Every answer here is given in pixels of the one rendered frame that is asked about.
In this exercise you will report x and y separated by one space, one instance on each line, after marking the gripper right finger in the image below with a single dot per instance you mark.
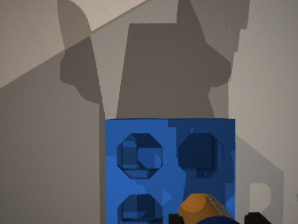
255 218

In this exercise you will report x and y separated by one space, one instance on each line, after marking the blue tube rack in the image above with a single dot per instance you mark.
149 161

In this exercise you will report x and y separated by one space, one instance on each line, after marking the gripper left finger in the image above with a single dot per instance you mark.
175 219

